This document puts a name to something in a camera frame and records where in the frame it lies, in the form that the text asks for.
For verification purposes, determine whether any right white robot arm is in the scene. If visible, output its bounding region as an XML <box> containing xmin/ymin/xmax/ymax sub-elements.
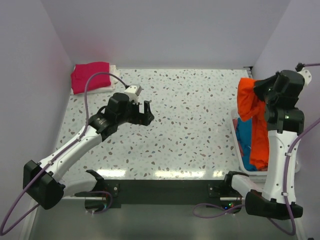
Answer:
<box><xmin>222</xmin><ymin>69</ymin><xmax>312</xmax><ymax>220</ymax></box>

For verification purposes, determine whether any white plastic laundry basket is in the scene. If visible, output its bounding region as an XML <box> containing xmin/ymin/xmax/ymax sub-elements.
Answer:
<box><xmin>229</xmin><ymin>108</ymin><xmax>300</xmax><ymax>180</ymax></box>

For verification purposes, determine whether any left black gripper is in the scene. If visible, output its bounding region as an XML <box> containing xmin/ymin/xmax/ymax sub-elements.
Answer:
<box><xmin>116</xmin><ymin>98</ymin><xmax>154</xmax><ymax>126</ymax></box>

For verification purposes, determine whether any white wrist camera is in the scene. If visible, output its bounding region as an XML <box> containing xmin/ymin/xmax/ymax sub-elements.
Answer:
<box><xmin>124</xmin><ymin>84</ymin><xmax>143</xmax><ymax>100</ymax></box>
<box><xmin>298</xmin><ymin>68</ymin><xmax>312</xmax><ymax>88</ymax></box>

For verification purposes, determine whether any folded white t-shirt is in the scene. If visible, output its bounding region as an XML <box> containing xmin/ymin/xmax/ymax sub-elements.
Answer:
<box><xmin>70</xmin><ymin>64</ymin><xmax>120</xmax><ymax>95</ymax></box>

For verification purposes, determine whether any folded magenta t-shirt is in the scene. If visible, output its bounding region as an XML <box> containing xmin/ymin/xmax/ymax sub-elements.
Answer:
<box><xmin>70</xmin><ymin>61</ymin><xmax>112</xmax><ymax>95</ymax></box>

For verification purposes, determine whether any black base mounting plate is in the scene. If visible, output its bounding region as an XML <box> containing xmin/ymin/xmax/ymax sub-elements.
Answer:
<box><xmin>75</xmin><ymin>179</ymin><xmax>242</xmax><ymax>210</ymax></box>

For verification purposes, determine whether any pink t-shirt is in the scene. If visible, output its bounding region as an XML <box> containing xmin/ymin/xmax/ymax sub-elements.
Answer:
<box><xmin>232</xmin><ymin>119</ymin><xmax>238</xmax><ymax>130</ymax></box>

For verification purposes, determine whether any orange t-shirt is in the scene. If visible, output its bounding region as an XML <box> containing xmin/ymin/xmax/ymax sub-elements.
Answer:
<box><xmin>237</xmin><ymin>78</ymin><xmax>270</xmax><ymax>171</ymax></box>

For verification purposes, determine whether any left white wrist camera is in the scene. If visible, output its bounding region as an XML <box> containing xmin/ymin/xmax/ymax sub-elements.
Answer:
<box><xmin>124</xmin><ymin>84</ymin><xmax>143</xmax><ymax>100</ymax></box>

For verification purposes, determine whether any teal t-shirt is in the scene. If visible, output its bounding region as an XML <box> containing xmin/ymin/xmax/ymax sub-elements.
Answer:
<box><xmin>235</xmin><ymin>117</ymin><xmax>258</xmax><ymax>172</ymax></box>

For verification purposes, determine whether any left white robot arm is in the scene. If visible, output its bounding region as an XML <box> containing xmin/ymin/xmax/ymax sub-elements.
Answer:
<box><xmin>22</xmin><ymin>93</ymin><xmax>155</xmax><ymax>210</ymax></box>

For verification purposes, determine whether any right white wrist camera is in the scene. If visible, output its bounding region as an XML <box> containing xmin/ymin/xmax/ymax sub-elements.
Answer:
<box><xmin>298</xmin><ymin>68</ymin><xmax>312</xmax><ymax>88</ymax></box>

